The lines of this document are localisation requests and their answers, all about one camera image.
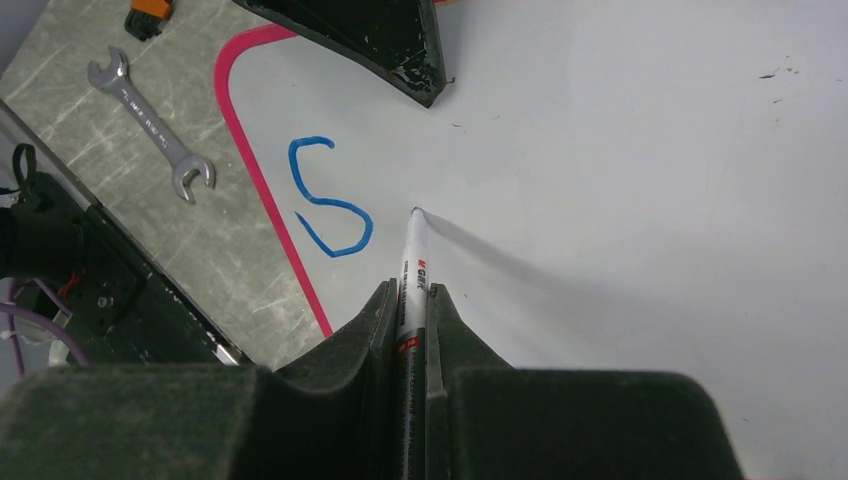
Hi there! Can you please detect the white blue whiteboard marker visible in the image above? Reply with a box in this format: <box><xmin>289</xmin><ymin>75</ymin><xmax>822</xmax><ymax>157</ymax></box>
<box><xmin>395</xmin><ymin>207</ymin><xmax>429</xmax><ymax>479</ymax></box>

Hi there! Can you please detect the pink framed whiteboard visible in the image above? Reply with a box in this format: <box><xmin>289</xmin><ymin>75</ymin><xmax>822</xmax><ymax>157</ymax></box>
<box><xmin>215</xmin><ymin>1</ymin><xmax>847</xmax><ymax>479</ymax></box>

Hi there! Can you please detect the black orange hex key set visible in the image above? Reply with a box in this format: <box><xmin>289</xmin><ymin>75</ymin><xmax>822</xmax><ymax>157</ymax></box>
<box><xmin>124</xmin><ymin>0</ymin><xmax>174</xmax><ymax>42</ymax></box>

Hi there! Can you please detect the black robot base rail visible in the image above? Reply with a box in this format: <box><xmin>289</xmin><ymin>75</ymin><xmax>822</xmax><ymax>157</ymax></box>
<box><xmin>1</xmin><ymin>104</ymin><xmax>250</xmax><ymax>365</ymax></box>

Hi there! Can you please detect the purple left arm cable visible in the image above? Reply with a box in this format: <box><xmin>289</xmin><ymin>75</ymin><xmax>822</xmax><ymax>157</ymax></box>
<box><xmin>0</xmin><ymin>278</ymin><xmax>91</xmax><ymax>379</ymax></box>

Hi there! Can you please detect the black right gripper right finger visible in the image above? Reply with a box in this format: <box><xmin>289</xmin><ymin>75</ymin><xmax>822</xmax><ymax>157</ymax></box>
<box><xmin>425</xmin><ymin>284</ymin><xmax>743</xmax><ymax>479</ymax></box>

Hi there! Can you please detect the silver open-end wrench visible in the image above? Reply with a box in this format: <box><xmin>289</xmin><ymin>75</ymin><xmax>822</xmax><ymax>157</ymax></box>
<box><xmin>87</xmin><ymin>46</ymin><xmax>216</xmax><ymax>204</ymax></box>

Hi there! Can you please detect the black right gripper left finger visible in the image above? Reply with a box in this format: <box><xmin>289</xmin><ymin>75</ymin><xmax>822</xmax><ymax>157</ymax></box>
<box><xmin>1</xmin><ymin>280</ymin><xmax>397</xmax><ymax>479</ymax></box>

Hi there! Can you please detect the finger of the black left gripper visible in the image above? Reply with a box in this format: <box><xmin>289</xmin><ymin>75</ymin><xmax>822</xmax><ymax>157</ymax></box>
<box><xmin>236</xmin><ymin>0</ymin><xmax>448</xmax><ymax>108</ymax></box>

